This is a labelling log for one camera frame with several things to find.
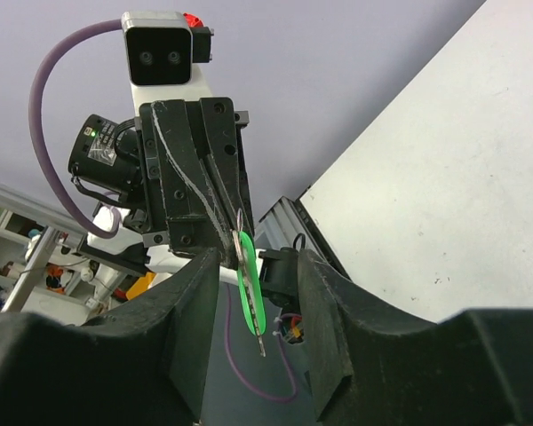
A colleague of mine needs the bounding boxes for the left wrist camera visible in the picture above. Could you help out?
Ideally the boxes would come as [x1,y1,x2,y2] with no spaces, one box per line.
[121,11,213,86]

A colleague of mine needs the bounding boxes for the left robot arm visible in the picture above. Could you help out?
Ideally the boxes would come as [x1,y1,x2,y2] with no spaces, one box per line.
[68,98,254,277]

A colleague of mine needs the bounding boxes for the silver key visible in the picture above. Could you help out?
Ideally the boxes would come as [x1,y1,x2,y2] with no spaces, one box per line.
[231,230,267,359]

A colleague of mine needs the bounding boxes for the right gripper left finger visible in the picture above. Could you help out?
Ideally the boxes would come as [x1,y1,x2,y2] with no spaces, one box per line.
[0,248,219,425]

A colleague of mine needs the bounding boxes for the green key tag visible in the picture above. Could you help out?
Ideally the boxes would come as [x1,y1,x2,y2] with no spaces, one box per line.
[235,230,267,336]

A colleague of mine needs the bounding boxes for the metal keyring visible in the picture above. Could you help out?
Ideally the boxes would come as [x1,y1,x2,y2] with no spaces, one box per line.
[235,209,244,233]

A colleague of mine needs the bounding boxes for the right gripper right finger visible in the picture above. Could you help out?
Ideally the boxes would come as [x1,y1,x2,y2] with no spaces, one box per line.
[298,250,533,425]

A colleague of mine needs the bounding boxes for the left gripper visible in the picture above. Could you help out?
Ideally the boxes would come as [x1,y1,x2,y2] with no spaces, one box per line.
[135,97,255,270]

